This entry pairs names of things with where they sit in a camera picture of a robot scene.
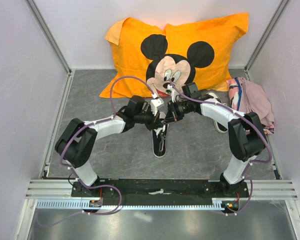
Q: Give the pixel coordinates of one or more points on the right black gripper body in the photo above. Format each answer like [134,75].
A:
[178,109]

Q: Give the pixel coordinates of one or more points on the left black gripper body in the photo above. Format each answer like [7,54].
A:
[151,119]

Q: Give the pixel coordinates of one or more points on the black canvas sneaker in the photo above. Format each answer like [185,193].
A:
[159,144]

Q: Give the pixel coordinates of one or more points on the white shoelace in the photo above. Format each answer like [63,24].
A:
[160,130]

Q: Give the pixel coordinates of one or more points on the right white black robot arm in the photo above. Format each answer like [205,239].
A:
[245,131]

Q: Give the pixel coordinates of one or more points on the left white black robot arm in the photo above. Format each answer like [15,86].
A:
[77,141]

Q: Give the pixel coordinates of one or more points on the orange Mickey Mouse pillow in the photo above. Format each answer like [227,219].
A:
[148,58]

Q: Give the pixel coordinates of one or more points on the pink folded cloth pile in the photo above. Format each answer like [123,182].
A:
[246,96]

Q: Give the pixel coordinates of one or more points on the white tape scrap on base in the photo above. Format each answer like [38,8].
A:
[159,192]

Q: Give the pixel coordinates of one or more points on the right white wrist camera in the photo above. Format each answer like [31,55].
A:
[172,92]

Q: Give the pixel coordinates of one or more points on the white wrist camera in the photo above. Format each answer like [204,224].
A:
[172,92]
[156,103]

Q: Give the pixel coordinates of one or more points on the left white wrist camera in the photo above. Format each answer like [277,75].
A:
[156,103]

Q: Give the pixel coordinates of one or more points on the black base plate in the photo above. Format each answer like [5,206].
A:
[183,191]

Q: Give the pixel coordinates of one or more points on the slotted grey cable duct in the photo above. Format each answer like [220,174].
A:
[80,204]

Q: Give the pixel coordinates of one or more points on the aluminium front rail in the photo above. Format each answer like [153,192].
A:
[262,189]

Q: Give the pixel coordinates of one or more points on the right aluminium frame post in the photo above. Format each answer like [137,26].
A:
[283,4]

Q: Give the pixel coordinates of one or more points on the aluminium frame post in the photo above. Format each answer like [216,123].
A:
[48,34]
[283,4]

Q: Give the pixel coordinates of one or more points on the left aluminium frame post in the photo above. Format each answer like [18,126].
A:
[48,34]

